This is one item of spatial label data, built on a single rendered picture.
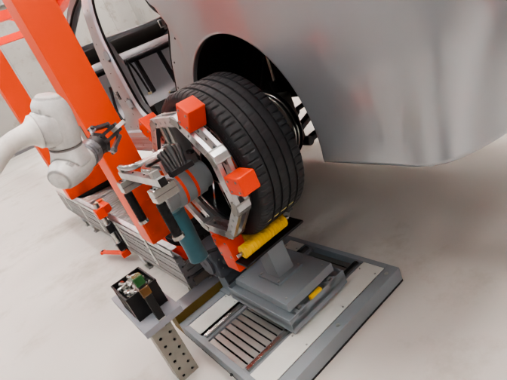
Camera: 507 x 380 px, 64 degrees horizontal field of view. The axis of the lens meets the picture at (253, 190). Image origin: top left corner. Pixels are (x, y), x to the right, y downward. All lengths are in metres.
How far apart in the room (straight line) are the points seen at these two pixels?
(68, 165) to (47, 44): 0.76
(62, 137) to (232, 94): 0.58
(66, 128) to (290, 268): 1.15
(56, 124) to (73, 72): 0.69
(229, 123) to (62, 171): 0.55
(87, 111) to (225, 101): 0.74
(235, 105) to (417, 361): 1.15
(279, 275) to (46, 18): 1.49
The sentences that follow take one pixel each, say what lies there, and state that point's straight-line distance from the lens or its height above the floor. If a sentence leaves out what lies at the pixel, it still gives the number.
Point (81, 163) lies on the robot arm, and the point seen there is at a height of 1.13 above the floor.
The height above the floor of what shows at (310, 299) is 0.16.
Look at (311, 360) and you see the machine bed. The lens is 1.73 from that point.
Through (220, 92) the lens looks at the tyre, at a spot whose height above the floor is 1.13.
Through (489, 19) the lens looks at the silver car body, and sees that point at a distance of 1.16.
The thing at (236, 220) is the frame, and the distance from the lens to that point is 1.50.
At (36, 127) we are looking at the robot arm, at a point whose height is 1.28.
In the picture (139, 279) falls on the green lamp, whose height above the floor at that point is 0.65.
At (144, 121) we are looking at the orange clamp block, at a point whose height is 1.11.
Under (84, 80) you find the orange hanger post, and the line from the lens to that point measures 1.98.
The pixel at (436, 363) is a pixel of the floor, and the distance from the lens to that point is 1.72.
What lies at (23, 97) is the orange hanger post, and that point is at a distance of 3.88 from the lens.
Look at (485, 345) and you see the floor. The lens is 1.76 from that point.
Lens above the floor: 1.32
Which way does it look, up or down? 22 degrees down
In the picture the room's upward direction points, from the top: 24 degrees counter-clockwise
